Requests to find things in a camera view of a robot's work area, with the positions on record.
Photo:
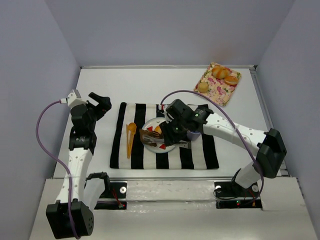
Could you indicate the purple plastic cup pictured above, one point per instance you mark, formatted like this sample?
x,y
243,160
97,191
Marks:
x,y
193,135

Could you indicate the orange plastic fork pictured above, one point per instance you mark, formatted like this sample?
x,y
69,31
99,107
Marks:
x,y
128,139

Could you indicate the orange glazed donut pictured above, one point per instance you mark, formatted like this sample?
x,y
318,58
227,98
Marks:
x,y
158,130

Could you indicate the golden bread roll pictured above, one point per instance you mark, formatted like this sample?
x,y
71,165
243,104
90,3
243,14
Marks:
x,y
220,72

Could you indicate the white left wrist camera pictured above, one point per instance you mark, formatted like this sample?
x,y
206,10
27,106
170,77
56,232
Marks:
x,y
74,99

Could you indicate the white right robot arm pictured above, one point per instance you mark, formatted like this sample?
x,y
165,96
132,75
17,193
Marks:
x,y
266,148

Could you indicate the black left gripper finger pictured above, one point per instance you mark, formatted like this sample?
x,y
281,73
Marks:
x,y
100,112
103,102

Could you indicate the small tan round bun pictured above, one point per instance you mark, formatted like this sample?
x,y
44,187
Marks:
x,y
203,87

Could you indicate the brown chocolate bread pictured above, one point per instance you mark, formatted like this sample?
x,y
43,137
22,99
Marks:
x,y
150,137

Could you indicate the cream filled sandwich bun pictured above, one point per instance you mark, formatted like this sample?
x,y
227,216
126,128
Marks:
x,y
231,80

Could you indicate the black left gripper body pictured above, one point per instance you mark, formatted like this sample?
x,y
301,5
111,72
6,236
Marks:
x,y
97,106

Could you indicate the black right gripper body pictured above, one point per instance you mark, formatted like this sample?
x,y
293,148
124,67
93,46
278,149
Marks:
x,y
166,133

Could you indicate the black white striped placemat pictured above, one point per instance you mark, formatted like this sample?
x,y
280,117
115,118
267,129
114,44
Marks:
x,y
201,156

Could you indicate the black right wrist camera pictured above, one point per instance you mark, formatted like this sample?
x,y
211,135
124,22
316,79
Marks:
x,y
177,109

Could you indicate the white plate with fruit pattern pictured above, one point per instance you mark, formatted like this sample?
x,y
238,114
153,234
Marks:
x,y
159,148

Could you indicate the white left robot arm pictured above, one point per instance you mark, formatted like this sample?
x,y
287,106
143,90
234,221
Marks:
x,y
72,214

